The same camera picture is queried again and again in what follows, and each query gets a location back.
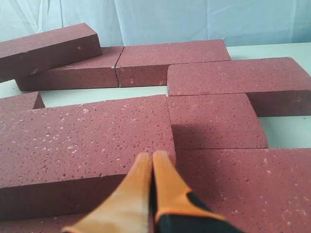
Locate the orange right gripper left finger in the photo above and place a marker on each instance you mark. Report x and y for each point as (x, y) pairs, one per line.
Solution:
(126, 210)

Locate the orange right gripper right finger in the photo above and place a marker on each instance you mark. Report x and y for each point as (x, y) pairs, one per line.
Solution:
(178, 209)

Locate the red brick lifted front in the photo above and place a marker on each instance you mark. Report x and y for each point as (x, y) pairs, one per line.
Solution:
(67, 160)

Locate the red brick pushed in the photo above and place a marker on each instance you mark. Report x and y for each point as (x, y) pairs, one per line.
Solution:
(22, 102)

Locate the red brick front large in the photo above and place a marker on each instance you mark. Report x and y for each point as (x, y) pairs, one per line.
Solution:
(53, 224)

